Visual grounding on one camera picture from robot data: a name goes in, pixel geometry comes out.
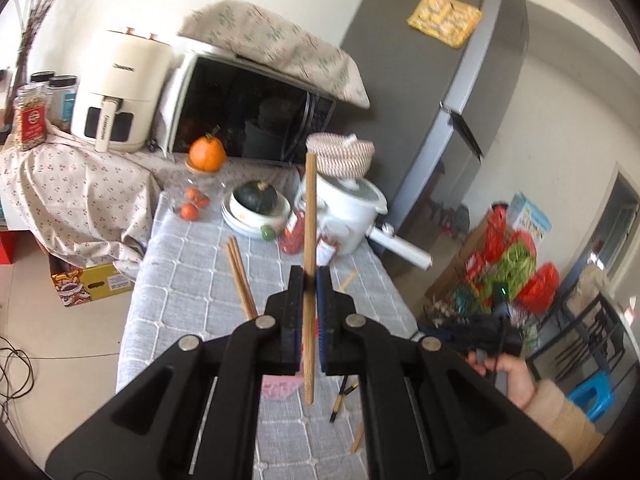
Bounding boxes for white casserole dish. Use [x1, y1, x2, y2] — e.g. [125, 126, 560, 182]
[221, 190, 292, 241]

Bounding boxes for cartoon print cardboard box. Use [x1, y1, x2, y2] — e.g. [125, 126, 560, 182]
[48, 257, 135, 307]

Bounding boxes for dried twigs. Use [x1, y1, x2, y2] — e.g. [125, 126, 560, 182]
[11, 0, 97, 88]

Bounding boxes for white electric cooking pot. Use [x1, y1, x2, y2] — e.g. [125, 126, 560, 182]
[295, 174, 434, 270]

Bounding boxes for blue plastic stool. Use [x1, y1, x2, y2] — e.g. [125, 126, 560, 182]
[566, 371, 616, 422]

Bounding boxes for dark green pumpkin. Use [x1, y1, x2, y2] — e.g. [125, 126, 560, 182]
[233, 180, 279, 213]

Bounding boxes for large orange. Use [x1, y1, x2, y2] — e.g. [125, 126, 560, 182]
[188, 127, 227, 172]

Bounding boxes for black wire rack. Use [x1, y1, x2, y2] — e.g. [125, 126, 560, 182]
[424, 237, 543, 343]

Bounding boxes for floral cabinet cloth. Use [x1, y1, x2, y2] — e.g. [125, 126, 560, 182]
[0, 124, 301, 279]

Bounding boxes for grey refrigerator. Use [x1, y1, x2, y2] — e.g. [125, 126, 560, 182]
[340, 0, 532, 273]

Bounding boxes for black floor cables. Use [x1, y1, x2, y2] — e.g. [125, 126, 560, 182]
[0, 334, 37, 423]

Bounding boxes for black chair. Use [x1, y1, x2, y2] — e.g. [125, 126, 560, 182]
[524, 289, 637, 382]

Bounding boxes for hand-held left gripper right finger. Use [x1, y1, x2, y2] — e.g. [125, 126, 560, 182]
[316, 265, 574, 480]

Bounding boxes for red box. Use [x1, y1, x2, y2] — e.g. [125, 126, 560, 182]
[0, 230, 22, 265]

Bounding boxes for black microwave oven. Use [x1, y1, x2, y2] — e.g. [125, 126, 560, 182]
[162, 50, 337, 167]

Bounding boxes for person's right forearm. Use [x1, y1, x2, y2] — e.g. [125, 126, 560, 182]
[521, 379, 607, 462]

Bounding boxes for red plastic bag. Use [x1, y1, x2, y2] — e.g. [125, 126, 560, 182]
[486, 202, 512, 267]
[516, 261, 561, 314]

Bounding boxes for red label jar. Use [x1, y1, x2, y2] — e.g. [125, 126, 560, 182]
[12, 84, 51, 152]

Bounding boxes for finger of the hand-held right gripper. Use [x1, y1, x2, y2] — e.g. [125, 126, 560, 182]
[416, 317, 453, 346]

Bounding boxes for person's right hand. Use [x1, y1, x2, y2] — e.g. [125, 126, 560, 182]
[466, 347, 537, 411]

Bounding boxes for blue and yellow box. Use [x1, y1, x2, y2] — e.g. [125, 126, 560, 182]
[506, 192, 553, 252]

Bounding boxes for green vegetables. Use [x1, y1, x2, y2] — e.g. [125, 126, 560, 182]
[491, 241, 537, 297]

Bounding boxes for floral cloth cover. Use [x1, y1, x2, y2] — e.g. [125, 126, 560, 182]
[177, 0, 371, 110]

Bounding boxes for tall goji berry jar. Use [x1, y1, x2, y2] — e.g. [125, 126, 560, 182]
[278, 192, 307, 256]

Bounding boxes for pink plastic basket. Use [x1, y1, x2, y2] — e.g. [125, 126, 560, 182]
[262, 374, 307, 404]

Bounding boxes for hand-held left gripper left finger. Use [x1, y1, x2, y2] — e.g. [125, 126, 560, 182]
[45, 265, 306, 480]

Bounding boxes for woven rope basket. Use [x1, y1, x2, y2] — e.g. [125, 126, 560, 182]
[305, 132, 376, 179]

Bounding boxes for clear glass jar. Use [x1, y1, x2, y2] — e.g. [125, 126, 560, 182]
[166, 165, 224, 222]

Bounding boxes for yellow packet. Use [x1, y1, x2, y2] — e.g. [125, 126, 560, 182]
[406, 0, 484, 50]

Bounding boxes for cream air fryer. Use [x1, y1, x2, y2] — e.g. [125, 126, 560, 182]
[69, 27, 174, 154]

